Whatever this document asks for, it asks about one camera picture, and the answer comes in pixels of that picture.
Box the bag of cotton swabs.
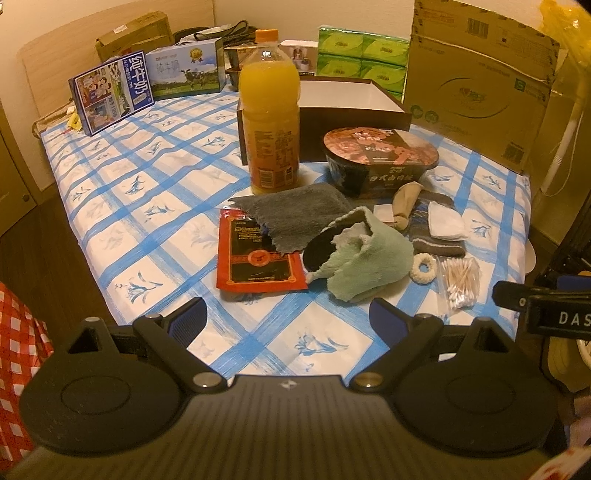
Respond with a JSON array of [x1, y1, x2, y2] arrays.
[[436, 256, 481, 316]]

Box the light green towel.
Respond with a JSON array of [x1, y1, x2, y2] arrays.
[[303, 206, 414, 302]]

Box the red black packet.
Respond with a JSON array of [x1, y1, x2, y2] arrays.
[[216, 208, 308, 293]]

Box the small white packet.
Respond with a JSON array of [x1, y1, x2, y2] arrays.
[[373, 204, 394, 224]]

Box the beige stocking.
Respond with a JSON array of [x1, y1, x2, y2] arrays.
[[392, 181, 423, 231]]

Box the grey cloth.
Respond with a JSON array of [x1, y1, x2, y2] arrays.
[[230, 183, 353, 253]]

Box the blue white checked tablecloth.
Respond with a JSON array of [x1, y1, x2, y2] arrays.
[[41, 90, 531, 381]]

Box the red white checked bag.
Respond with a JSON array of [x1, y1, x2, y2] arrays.
[[0, 283, 54, 473]]

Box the instant noodle bowl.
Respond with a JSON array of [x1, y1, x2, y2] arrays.
[[324, 127, 440, 198]]

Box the wooden door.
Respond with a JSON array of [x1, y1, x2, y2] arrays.
[[0, 109, 37, 235]]

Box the dark brown open box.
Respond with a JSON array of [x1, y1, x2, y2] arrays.
[[235, 77, 413, 166]]

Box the large cardboard box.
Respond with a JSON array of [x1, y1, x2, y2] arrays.
[[404, 1, 560, 173]]

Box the blue milk carton box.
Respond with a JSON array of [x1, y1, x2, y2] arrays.
[[68, 52, 154, 136]]

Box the cow picture milk box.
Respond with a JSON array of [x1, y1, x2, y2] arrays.
[[145, 38, 226, 100]]

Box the orange juice bottle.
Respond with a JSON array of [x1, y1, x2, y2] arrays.
[[238, 29, 301, 194]]

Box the orange snack boxes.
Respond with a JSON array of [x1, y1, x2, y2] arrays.
[[224, 42, 256, 91]]

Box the yellow plastic bag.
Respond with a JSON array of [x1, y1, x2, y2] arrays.
[[539, 1, 590, 101]]

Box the green tissue pack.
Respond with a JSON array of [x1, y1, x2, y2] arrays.
[[315, 26, 410, 101]]

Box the wooden headboard panel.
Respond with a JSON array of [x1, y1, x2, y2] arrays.
[[19, 0, 214, 117]]

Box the white product box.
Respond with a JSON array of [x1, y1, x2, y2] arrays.
[[280, 40, 318, 76]]

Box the brown cardboard box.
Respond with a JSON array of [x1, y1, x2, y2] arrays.
[[95, 11, 174, 62]]

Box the black bag with straps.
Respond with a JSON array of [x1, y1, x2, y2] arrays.
[[173, 20, 256, 46]]

